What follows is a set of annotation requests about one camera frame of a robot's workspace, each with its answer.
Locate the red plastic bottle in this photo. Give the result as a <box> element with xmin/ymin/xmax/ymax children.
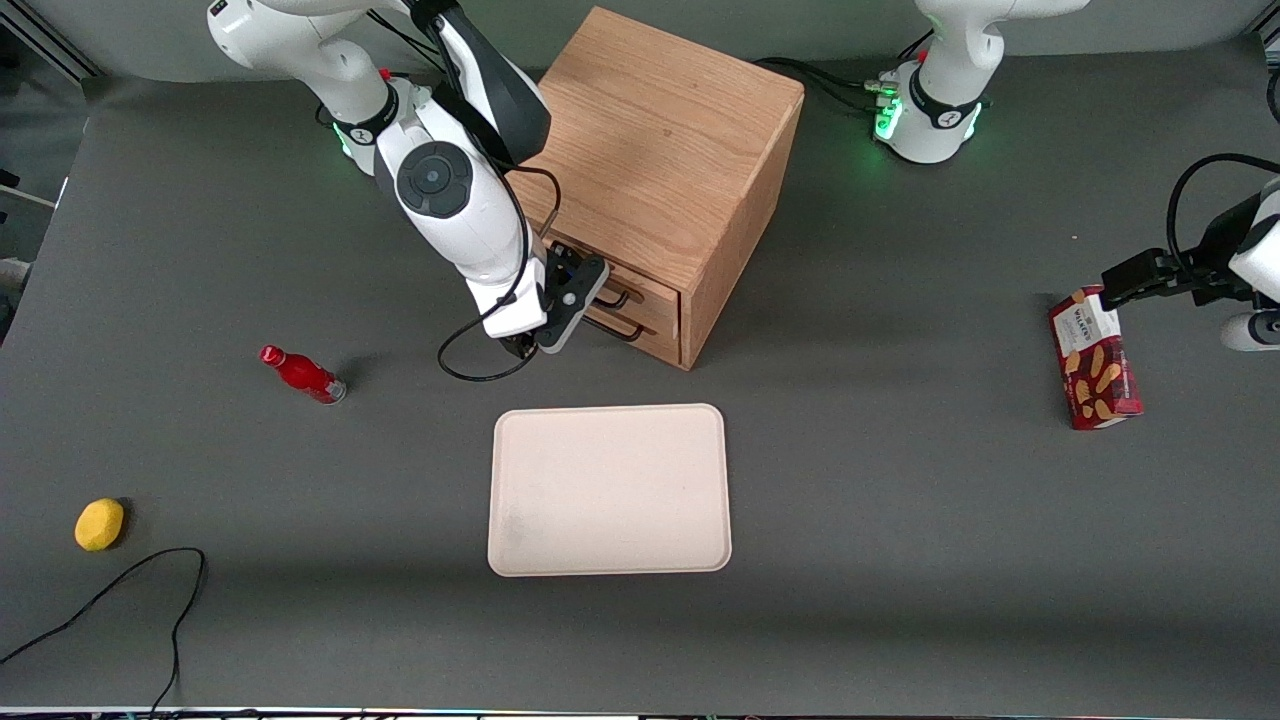
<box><xmin>259</xmin><ymin>344</ymin><xmax>348</xmax><ymax>406</ymax></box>

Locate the black base cable bundle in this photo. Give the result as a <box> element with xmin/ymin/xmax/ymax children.
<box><xmin>365</xmin><ymin>8</ymin><xmax>441</xmax><ymax>79</ymax></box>
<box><xmin>752</xmin><ymin>28</ymin><xmax>936</xmax><ymax>113</ymax></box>

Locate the beige plastic tray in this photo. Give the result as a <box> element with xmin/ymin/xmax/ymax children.
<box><xmin>487</xmin><ymin>403</ymin><xmax>733</xmax><ymax>578</ymax></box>

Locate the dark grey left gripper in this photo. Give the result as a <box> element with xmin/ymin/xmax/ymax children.
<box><xmin>1100</xmin><ymin>193</ymin><xmax>1263</xmax><ymax>313</ymax></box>

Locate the black arm wrist cable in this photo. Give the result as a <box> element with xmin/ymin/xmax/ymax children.
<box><xmin>438</xmin><ymin>165</ymin><xmax>561</xmax><ymax>383</ymax></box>
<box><xmin>1165</xmin><ymin>153</ymin><xmax>1280</xmax><ymax>276</ymax></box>

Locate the yellow lemon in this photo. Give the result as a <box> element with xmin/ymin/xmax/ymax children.
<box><xmin>74</xmin><ymin>497</ymin><xmax>126</xmax><ymax>553</ymax></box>

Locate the thin black cable on table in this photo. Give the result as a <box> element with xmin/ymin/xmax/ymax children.
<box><xmin>0</xmin><ymin>547</ymin><xmax>208</xmax><ymax>720</ymax></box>

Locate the black right arm wrist cable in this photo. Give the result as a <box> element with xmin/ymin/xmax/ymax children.
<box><xmin>438</xmin><ymin>165</ymin><xmax>561</xmax><ymax>383</ymax></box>

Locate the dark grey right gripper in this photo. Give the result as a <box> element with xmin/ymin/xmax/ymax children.
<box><xmin>535</xmin><ymin>243</ymin><xmax>611</xmax><ymax>354</ymax></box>

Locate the red shortbread cookie box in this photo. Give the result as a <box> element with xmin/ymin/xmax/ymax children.
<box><xmin>1047</xmin><ymin>285</ymin><xmax>1145</xmax><ymax>432</ymax></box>

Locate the black left arm wrist cable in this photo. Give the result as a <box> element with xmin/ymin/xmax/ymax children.
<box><xmin>1165</xmin><ymin>153</ymin><xmax>1280</xmax><ymax>276</ymax></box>

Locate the oak wooden drawer cabinet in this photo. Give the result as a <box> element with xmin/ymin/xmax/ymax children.
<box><xmin>505</xmin><ymin>6</ymin><xmax>807</xmax><ymax>372</ymax></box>

